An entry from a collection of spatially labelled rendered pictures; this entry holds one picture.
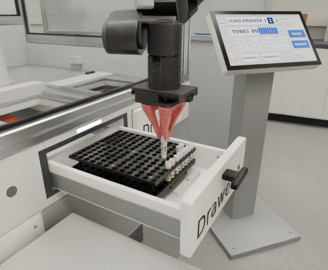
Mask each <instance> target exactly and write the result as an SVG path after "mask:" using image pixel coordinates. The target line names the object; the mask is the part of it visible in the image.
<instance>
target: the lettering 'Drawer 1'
mask: <svg viewBox="0 0 328 270"><path fill-rule="evenodd" d="M228 185H229V187H230V182H229V183H228V184H227V186H228ZM229 187H228V188H227V187H226V192H227V190H228V189H229ZM224 192H225V188H224V191H223V197H224ZM226 192H225V196H227V194H228V193H229V191H228V193H227V194H226ZM223 197H222V193H221V197H220V200H219V197H218V204H219V206H220V202H221V203H222V202H223ZM214 204H215V207H214V208H213V206H214ZM214 204H213V206H212V208H213V210H214V209H215V211H214V214H215V213H216V207H217V202H216V201H215V203H214ZM210 210H211V208H210ZM210 210H209V211H208V212H207V225H208V215H209V212H210ZM213 210H212V214H213ZM212 214H211V217H213V215H214V214H213V215H212ZM202 218H204V225H203V229H204V226H205V215H203V216H202V217H201V218H200V220H199V221H198V235H197V239H198V238H199V237H200V235H201V233H202V232H203V229H202V231H201V233H200V234H199V224H200V221H201V219H202Z"/></svg>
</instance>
